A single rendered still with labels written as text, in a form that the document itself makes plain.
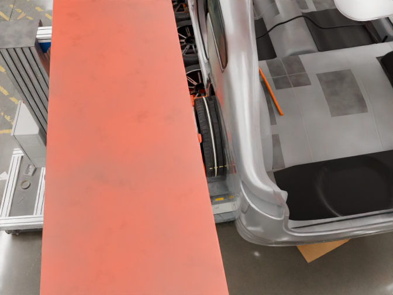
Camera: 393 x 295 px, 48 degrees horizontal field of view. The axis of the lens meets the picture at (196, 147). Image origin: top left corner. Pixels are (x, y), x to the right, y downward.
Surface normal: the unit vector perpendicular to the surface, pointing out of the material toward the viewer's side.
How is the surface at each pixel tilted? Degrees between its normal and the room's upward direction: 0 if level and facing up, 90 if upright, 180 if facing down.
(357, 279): 0
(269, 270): 0
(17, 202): 0
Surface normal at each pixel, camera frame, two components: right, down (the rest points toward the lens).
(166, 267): -0.04, -0.56
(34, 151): 0.04, 0.83
